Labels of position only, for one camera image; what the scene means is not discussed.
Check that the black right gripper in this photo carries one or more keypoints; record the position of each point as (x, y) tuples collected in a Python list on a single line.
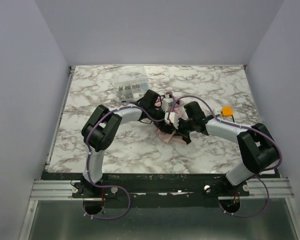
[(184, 124)]

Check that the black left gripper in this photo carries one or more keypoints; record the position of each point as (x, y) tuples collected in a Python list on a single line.
[(148, 103)]

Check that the pink folding umbrella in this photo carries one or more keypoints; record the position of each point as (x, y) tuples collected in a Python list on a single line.
[(180, 111)]

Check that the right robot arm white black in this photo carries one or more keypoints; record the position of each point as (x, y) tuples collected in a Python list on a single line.
[(257, 148)]

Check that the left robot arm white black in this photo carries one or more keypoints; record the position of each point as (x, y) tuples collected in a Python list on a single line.
[(102, 126)]

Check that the clear plastic organizer box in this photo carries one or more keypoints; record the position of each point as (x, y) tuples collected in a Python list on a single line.
[(130, 83)]

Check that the yellow tape measure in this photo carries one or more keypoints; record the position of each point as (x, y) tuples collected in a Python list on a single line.
[(227, 112)]

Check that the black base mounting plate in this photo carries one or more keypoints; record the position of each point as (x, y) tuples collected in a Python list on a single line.
[(149, 190)]

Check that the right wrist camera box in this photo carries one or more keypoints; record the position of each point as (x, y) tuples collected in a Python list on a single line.
[(171, 118)]

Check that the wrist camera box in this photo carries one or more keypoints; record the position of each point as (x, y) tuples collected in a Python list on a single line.
[(167, 102), (171, 118)]

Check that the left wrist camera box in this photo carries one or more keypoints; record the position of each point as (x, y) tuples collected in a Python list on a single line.
[(167, 102)]

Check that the aluminium frame rail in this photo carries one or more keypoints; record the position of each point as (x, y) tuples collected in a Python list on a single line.
[(43, 190)]

